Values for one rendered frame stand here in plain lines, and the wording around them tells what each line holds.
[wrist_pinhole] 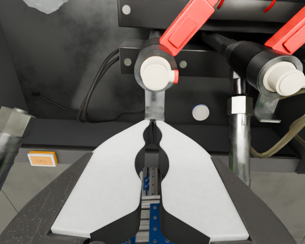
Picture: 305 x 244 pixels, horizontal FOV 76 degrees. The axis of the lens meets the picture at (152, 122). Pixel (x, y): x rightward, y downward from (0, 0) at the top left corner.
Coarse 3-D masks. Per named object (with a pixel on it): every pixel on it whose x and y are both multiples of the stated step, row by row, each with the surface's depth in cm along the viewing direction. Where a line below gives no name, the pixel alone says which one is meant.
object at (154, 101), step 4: (148, 92) 14; (152, 92) 14; (156, 92) 14; (160, 92) 14; (164, 92) 14; (148, 96) 14; (152, 96) 14; (156, 96) 14; (160, 96) 14; (164, 96) 14; (148, 100) 14; (152, 100) 14; (156, 100) 14; (160, 100) 14; (164, 100) 14; (148, 104) 14; (152, 104) 14; (156, 104) 14; (160, 104) 14; (164, 104) 14; (148, 108) 14; (152, 108) 14; (156, 108) 14; (160, 108) 14
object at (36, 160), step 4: (32, 152) 39; (36, 152) 39; (40, 152) 39; (44, 152) 39; (48, 152) 39; (52, 152) 40; (32, 156) 39; (36, 156) 39; (40, 156) 39; (44, 156) 39; (32, 160) 40; (36, 160) 39; (40, 160) 39; (44, 160) 39; (48, 160) 39; (56, 160) 41; (36, 164) 40; (40, 164) 40; (44, 164) 40; (48, 164) 40; (52, 164) 40; (56, 164) 41
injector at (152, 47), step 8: (152, 32) 25; (160, 32) 27; (152, 40) 15; (144, 48) 13; (152, 48) 12; (160, 48) 12; (144, 56) 12; (168, 56) 12; (136, 64) 12; (176, 64) 12; (136, 72) 13; (144, 88) 13
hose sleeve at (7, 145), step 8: (0, 136) 13; (8, 136) 13; (16, 136) 13; (0, 144) 13; (8, 144) 13; (16, 144) 13; (0, 152) 13; (8, 152) 13; (16, 152) 14; (0, 160) 13; (8, 160) 13; (0, 168) 13; (8, 168) 13; (0, 176) 13; (0, 184) 13
